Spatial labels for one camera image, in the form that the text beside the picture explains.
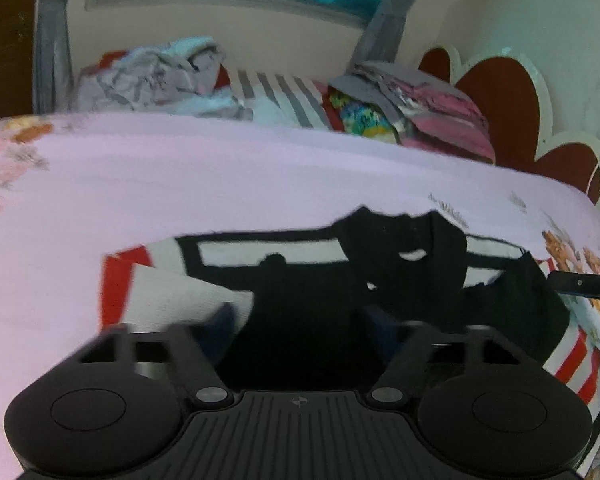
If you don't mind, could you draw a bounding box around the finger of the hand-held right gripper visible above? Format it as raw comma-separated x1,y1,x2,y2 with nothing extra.
549,270,600,304

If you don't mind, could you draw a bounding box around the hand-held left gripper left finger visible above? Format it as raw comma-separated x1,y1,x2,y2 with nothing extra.
77,302,237,406

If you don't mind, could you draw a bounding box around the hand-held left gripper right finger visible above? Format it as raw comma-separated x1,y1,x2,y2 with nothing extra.
362,306,537,406

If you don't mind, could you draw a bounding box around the striped cartoon print sweater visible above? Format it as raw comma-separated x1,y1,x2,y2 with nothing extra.
99,205,600,407

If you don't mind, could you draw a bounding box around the stack of pink folded clothes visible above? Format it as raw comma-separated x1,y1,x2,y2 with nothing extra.
327,60,497,166

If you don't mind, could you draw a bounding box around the pile of grey crumpled clothes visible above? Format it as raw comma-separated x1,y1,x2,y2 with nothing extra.
75,36,253,122

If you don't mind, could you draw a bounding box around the pink floral bedsheet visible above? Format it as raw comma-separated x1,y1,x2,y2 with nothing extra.
0,112,600,480

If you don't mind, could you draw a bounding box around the brown heart-shaped headboard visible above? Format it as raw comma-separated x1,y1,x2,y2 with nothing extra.
417,46,600,211

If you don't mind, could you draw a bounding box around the grey and white striped cloth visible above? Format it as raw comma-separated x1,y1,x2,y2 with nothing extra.
227,67,338,131

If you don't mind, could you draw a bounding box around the grey curtain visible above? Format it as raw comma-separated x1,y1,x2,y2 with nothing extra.
32,0,76,115
352,0,443,68

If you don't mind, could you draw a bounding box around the brown wooden door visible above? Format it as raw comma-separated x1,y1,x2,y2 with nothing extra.
0,0,38,122

